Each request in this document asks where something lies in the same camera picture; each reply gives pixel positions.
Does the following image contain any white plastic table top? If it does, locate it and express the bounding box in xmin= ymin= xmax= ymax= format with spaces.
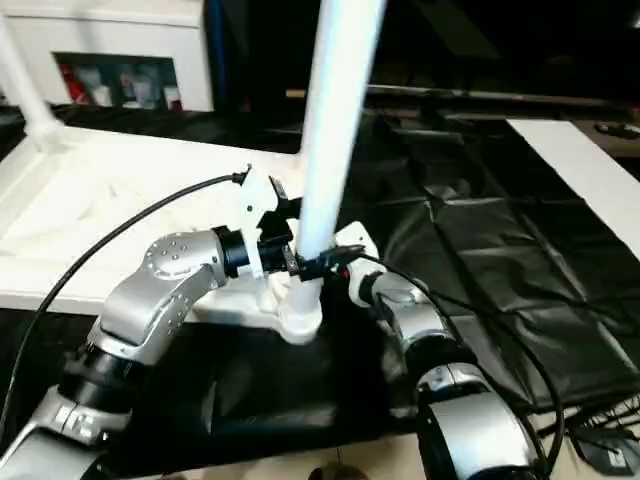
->
xmin=0 ymin=124 xmax=327 ymax=347

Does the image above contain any small white blue box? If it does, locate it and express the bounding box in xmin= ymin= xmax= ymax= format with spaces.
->
xmin=132 ymin=74 xmax=154 ymax=108

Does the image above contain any dark right robot foot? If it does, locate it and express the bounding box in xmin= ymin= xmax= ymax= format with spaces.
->
xmin=308 ymin=462 xmax=367 ymax=480

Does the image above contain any white glass door cabinet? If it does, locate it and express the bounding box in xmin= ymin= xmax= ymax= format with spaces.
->
xmin=0 ymin=0 xmax=216 ymax=112

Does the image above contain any dark metal rod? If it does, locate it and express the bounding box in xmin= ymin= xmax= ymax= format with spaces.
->
xmin=367 ymin=83 xmax=640 ymax=110

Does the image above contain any white flat object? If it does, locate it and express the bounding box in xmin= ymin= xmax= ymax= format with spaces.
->
xmin=504 ymin=117 xmax=640 ymax=247

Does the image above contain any black bag with yellow label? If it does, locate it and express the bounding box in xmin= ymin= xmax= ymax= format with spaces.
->
xmin=204 ymin=0 xmax=640 ymax=109

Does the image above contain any small black flat object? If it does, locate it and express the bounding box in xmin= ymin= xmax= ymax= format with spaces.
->
xmin=594 ymin=119 xmax=637 ymax=140

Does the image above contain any black pouch white label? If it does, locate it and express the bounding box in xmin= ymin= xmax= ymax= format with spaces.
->
xmin=569 ymin=424 xmax=640 ymax=474

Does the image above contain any black left camera cable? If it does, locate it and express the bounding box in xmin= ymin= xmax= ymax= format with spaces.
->
xmin=0 ymin=164 xmax=251 ymax=419

